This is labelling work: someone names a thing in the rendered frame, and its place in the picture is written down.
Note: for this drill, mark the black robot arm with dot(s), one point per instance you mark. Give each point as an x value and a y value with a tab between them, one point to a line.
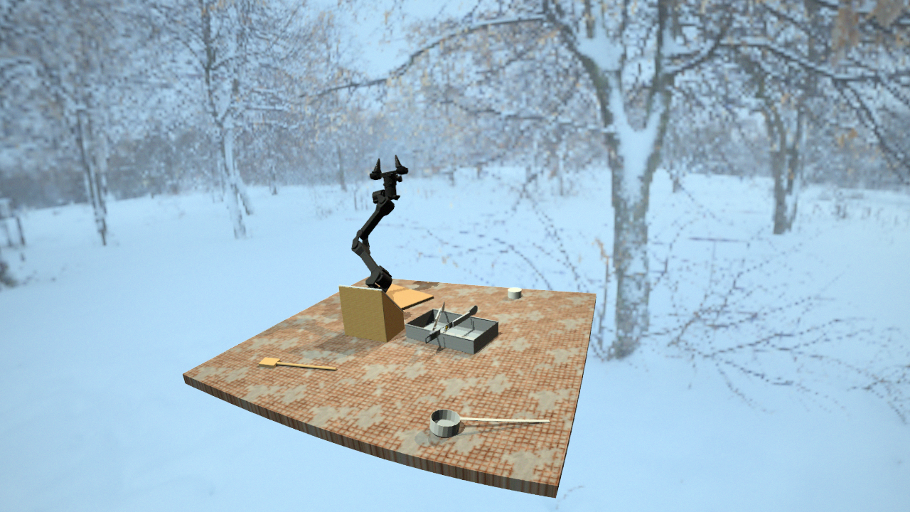
383	199

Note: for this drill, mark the grey saucepan with long handle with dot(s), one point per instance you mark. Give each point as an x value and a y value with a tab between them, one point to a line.
446	423

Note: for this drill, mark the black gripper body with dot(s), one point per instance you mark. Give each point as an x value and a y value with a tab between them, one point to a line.
389	179

